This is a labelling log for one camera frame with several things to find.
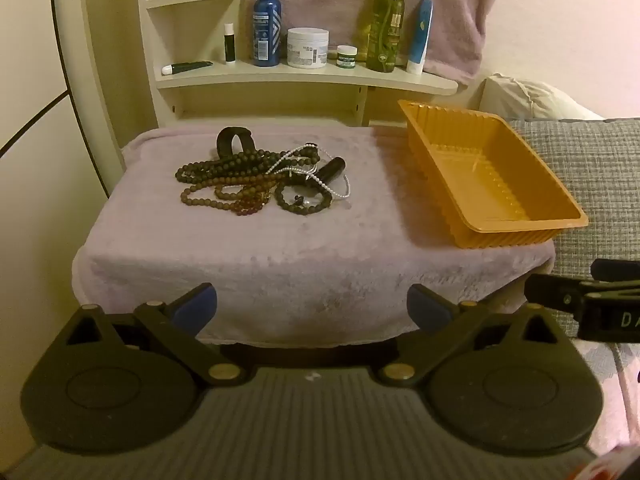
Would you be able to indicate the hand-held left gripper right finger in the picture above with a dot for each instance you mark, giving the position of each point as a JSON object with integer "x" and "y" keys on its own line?
{"x": 427, "y": 310}

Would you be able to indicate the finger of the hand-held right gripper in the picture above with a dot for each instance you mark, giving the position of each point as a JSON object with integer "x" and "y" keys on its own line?
{"x": 617, "y": 270}
{"x": 555, "y": 292}

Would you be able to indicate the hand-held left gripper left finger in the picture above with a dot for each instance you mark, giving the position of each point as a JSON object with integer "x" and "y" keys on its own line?
{"x": 192, "y": 307}

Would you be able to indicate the orange plastic tray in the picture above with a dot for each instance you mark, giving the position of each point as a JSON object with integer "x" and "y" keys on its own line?
{"x": 475, "y": 175}

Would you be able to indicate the grey woven pillow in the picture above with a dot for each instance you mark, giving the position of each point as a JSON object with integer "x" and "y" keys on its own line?
{"x": 590, "y": 185}

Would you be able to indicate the purple fleece blanket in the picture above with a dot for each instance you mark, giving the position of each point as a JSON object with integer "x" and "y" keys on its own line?
{"x": 300, "y": 250}

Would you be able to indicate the floral bed sheet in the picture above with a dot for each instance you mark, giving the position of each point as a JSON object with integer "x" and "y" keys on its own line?
{"x": 615, "y": 400}

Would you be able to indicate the black wide bangle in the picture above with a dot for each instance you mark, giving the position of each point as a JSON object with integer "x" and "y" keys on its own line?
{"x": 222, "y": 140}

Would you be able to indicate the black cylinder case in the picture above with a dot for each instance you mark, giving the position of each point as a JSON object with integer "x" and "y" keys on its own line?
{"x": 331, "y": 167}

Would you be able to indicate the white pillow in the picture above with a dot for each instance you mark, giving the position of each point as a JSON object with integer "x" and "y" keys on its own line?
{"x": 530, "y": 100}

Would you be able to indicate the dark green tube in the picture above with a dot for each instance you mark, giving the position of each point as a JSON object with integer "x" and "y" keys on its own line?
{"x": 192, "y": 65}

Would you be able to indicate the cream wooden shelf unit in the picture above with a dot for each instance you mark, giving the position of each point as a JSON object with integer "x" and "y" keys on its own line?
{"x": 300, "y": 71}

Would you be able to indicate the white black lip balm stick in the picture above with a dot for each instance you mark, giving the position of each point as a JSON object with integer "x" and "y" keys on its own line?
{"x": 229, "y": 47}

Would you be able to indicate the small green jar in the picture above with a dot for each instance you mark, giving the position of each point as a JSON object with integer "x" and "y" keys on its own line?
{"x": 346, "y": 60}

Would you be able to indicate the blue white tube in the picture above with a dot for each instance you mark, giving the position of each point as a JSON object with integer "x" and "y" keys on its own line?
{"x": 419, "y": 40}

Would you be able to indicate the white cream jar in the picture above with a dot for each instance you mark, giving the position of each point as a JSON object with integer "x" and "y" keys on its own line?
{"x": 307, "y": 47}

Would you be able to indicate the green spray bottle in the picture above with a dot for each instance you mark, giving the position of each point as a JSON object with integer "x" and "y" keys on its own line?
{"x": 385, "y": 25}

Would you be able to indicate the blue spray bottle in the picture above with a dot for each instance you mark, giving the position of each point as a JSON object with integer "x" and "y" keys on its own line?
{"x": 266, "y": 25}

